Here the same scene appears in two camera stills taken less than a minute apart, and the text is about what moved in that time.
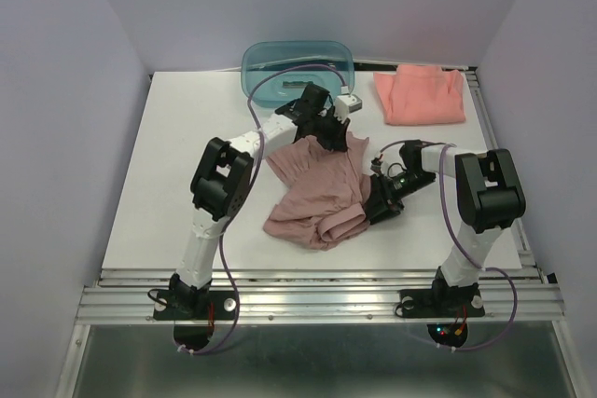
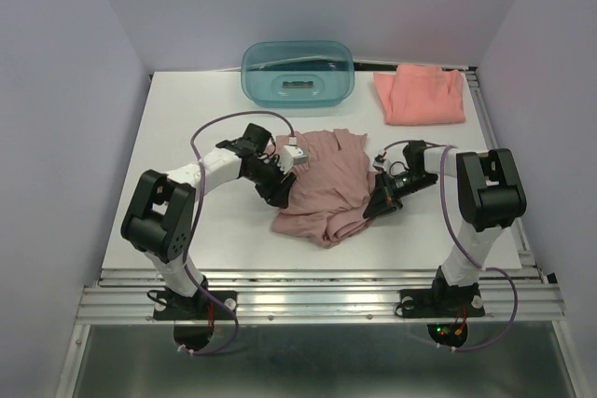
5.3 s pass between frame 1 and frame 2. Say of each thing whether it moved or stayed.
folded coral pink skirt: stayed
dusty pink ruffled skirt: stayed
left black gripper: moved
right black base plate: stayed
